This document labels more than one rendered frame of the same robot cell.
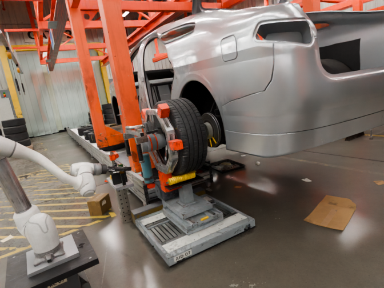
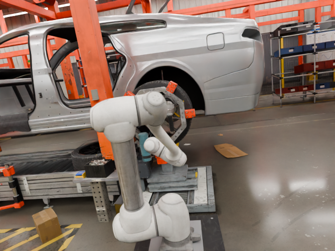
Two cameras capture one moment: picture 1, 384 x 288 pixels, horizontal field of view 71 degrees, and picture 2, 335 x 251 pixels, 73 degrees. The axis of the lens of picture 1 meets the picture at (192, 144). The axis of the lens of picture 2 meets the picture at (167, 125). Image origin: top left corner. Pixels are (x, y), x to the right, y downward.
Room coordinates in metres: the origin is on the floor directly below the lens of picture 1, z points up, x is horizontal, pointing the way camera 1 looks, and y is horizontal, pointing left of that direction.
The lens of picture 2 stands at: (0.90, 1.87, 1.23)
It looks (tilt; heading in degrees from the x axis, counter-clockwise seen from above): 13 degrees down; 308
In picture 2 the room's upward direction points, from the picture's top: 8 degrees counter-clockwise
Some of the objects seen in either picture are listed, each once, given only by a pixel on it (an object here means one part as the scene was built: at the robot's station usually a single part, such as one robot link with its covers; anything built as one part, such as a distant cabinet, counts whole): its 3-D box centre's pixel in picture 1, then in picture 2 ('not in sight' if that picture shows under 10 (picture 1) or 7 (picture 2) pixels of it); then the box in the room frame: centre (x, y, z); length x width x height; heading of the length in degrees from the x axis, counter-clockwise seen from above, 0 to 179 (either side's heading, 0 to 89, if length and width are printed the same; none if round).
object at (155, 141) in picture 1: (151, 142); not in sight; (2.22, 0.34, 0.85); 0.21 x 0.14 x 0.14; 118
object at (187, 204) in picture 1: (185, 192); (166, 163); (2.34, 0.12, 0.32); 0.40 x 0.30 x 0.28; 28
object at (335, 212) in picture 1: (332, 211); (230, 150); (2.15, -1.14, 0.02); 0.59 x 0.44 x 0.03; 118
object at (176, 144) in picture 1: (175, 144); (190, 113); (1.98, 0.12, 0.85); 0.09 x 0.08 x 0.07; 28
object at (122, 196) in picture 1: (123, 202); (101, 198); (2.61, 0.79, 0.21); 0.10 x 0.10 x 0.42; 28
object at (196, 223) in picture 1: (191, 213); (174, 179); (2.29, 0.10, 0.13); 0.50 x 0.36 x 0.10; 28
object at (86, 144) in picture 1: (88, 135); not in sight; (8.96, 3.39, 0.20); 6.82 x 0.86 x 0.39; 28
